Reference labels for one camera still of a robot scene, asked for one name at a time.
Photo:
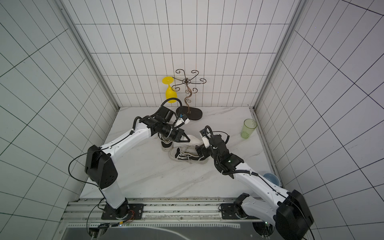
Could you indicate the black white sneaker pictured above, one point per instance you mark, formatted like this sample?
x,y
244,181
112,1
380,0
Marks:
x,y
186,155
166,143

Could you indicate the aluminium mounting rail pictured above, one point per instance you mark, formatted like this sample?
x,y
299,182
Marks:
x,y
216,212

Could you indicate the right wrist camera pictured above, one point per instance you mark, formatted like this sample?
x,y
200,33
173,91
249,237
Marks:
x,y
205,141

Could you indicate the light blue mug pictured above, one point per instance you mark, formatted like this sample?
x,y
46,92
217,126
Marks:
x,y
272,178

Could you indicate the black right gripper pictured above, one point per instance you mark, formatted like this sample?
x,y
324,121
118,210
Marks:
x,y
207,148

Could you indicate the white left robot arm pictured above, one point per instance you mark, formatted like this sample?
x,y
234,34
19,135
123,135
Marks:
x,y
100,161

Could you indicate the green plastic cup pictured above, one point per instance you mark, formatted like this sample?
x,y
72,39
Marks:
x,y
248,128

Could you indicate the copper wire glass rack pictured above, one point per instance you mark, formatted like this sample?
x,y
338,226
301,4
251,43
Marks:
x,y
192,113

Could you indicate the yellow plastic wine glass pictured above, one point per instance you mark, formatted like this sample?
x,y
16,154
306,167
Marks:
x,y
170,93

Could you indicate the white insole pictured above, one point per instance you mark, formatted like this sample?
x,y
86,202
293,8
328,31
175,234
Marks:
x,y
194,141

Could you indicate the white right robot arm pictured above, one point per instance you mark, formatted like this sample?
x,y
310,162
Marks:
x,y
286,211

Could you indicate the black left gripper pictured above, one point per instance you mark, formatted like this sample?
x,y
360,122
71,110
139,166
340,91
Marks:
x,y
180,133

